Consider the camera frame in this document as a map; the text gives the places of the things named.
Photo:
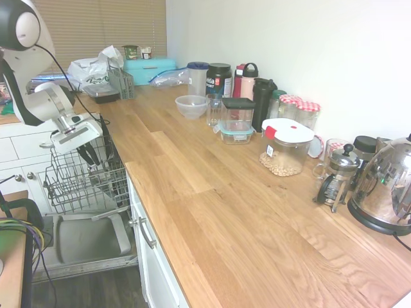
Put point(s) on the white plastic shopping bag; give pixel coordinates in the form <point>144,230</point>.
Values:
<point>90,72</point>

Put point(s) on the red water bottle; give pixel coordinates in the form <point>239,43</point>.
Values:
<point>237,85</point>

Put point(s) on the pink bottle black lid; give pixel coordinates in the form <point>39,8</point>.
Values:
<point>248,85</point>

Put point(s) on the clear zip bag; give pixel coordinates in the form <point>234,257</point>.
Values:
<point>168,79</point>

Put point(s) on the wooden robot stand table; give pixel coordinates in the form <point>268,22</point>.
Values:
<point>11,263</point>

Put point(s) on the loose red checked lid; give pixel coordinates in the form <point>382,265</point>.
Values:
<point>316,146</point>

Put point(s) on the glass French press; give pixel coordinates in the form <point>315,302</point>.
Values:
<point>340,179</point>

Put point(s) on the jar red checked lid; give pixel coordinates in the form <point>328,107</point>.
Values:
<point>308,115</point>
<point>289,107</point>

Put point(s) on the shiny foil package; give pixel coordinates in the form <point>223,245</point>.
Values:
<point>48,80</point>

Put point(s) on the stainless steel electric kettle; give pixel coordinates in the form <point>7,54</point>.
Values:
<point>382,189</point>

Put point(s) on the open dishwasher door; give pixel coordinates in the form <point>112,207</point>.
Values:
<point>90,237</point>

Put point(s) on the peanut container white lid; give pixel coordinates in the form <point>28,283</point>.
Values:
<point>285,147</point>

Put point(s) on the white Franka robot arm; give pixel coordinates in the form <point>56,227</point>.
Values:
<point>29,96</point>

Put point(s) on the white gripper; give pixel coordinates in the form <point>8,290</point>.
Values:
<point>77,134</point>

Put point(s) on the clear drinking glass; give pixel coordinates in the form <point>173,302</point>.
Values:
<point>214,112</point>

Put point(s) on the black protein powder tub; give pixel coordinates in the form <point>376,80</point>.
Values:
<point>219,80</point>

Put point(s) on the beige window blind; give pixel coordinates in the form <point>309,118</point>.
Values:
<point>96,29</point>

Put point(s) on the clear plastic bowl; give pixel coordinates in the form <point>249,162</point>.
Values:
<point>191,107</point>

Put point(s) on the clear canister black lid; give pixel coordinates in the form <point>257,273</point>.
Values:
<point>237,114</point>

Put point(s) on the clear pitcher blue lid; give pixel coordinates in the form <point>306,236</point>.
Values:
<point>196,80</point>

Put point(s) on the green cloth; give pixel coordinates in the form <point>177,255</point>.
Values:
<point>7,109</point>

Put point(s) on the black table clamp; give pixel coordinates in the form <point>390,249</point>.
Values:
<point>29,213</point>

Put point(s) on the glass container teal lid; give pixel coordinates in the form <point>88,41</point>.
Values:
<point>236,136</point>

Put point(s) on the glass jar green lid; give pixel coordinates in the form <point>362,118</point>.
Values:
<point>275,104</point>

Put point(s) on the black shaker bottle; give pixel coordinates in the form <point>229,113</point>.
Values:
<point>261,106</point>

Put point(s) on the green paper cup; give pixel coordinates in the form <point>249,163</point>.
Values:
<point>130,52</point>

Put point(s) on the round silver cabinet knob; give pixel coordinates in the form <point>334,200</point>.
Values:
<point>30,175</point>
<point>18,177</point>

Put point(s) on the teal bread box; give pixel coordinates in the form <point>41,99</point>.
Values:
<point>147,72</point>

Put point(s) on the grey cutlery basket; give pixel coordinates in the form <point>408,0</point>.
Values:
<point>123,85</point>

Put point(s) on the open glass jar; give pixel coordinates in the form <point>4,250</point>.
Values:
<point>335,149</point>

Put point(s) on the black food container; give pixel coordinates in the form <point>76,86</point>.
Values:
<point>104,96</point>

